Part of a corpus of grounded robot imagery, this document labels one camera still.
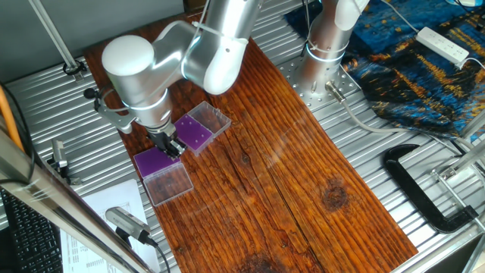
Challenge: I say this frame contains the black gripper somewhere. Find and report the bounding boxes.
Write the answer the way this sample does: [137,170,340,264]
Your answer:
[148,126,188,159]

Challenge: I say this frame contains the purple pipette tip box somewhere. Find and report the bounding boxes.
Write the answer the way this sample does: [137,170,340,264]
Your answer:
[133,146,195,208]
[172,100,233,157]

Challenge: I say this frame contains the white printed paper sheets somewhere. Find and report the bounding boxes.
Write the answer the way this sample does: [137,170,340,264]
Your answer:
[59,178,162,273]

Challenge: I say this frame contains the brown wooden board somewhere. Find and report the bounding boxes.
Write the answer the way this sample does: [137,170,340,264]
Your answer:
[83,11,419,273]

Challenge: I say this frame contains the black clamp tool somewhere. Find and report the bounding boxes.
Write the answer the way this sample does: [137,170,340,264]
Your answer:
[50,138,83,187]

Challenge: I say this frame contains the thin metal rod with foot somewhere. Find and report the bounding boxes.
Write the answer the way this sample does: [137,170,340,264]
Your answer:
[27,0,86,83]

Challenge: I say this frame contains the orange tube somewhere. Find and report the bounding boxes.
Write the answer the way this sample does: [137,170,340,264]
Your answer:
[0,85,24,152]

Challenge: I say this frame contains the black keyboard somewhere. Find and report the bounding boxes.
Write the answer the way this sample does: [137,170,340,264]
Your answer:
[0,188,64,273]

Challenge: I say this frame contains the black c-clamp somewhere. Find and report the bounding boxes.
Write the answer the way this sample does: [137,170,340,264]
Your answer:
[383,143,480,235]

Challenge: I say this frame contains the blue patterned cloth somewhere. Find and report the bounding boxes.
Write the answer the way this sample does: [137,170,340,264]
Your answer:
[283,0,485,142]

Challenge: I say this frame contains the white power strip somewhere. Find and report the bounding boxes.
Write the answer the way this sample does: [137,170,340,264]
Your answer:
[415,26,471,66]

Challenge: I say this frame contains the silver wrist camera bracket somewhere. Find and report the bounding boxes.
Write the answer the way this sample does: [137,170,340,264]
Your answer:
[94,99,136,135]

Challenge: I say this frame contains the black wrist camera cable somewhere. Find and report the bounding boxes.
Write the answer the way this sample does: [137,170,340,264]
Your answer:
[83,86,132,115]

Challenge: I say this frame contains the black cable ring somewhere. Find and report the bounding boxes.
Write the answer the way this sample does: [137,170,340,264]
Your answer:
[61,58,89,77]

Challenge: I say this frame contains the shiny metal frame bar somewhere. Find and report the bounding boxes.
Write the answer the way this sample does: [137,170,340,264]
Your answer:
[0,121,156,273]

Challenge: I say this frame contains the thin black cable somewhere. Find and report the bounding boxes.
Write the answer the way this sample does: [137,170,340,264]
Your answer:
[0,80,36,187]

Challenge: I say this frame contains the silver perforated base plate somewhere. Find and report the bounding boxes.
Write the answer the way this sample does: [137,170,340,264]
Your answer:
[277,55,360,112]

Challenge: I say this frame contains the grey robot cable with connector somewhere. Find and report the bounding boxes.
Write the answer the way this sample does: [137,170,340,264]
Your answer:
[324,80,471,152]

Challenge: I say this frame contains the white power cable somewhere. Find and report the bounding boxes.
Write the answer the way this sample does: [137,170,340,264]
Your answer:
[380,0,420,34]

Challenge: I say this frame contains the aluminium frame profile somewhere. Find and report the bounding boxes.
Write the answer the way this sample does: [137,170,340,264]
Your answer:
[459,109,485,140]
[439,140,485,181]

